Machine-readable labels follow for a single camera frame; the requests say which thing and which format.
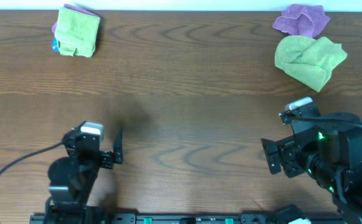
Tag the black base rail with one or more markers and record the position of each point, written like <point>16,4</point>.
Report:
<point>131,218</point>

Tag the crumpled purple cloth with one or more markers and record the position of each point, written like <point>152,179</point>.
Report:
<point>300,19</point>

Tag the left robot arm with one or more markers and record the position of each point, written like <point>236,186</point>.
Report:
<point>72,178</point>

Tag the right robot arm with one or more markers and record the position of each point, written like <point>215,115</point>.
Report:
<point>327,147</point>

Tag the olive green crumpled cloth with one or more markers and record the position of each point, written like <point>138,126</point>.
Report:
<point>310,61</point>

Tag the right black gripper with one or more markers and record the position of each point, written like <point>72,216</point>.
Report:
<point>288,152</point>

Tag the light green cloth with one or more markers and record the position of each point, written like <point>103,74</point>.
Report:
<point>76,32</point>

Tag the folded purple cloth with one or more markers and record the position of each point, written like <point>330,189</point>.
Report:
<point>74,8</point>

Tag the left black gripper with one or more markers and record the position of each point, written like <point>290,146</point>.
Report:
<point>110,158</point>

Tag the folded blue cloth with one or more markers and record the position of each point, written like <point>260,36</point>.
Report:
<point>55,45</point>

